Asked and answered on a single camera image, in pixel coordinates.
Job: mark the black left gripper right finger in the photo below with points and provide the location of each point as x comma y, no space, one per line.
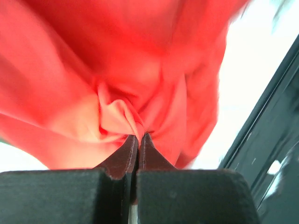
167,195

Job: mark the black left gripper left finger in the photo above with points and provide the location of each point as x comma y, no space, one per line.
100,195

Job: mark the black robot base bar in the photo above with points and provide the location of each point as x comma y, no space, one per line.
266,149

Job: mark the red tank top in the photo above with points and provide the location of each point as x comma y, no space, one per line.
78,76

